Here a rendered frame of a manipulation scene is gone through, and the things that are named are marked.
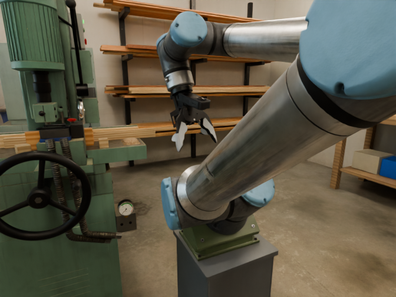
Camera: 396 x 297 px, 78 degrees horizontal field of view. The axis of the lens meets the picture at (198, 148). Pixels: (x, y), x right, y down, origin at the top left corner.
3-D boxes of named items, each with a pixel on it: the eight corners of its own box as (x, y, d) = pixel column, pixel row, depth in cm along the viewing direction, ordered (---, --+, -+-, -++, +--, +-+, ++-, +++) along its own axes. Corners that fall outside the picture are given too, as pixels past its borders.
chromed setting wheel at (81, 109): (78, 126, 112) (75, 99, 109) (79, 122, 123) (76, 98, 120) (86, 126, 113) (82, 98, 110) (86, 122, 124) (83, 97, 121)
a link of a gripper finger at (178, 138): (172, 154, 79) (180, 128, 82) (181, 151, 74) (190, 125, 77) (164, 150, 77) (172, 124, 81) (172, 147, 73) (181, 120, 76)
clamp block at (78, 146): (38, 170, 80) (34, 144, 78) (45, 159, 92) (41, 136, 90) (88, 165, 86) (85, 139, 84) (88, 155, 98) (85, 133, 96)
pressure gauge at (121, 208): (119, 221, 99) (117, 203, 97) (118, 217, 102) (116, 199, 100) (135, 218, 101) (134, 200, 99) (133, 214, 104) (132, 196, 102)
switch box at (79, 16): (71, 48, 121) (67, 12, 117) (72, 50, 130) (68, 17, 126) (85, 48, 123) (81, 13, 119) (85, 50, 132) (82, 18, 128)
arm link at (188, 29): (213, 11, 67) (196, 35, 79) (172, 5, 63) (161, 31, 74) (217, 44, 67) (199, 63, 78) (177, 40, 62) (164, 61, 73)
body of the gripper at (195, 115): (191, 126, 87) (183, 93, 87) (205, 121, 79) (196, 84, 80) (173, 129, 82) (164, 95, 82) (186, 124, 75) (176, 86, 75)
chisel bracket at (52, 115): (35, 126, 95) (32, 104, 93) (41, 122, 108) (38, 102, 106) (57, 125, 98) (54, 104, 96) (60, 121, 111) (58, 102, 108)
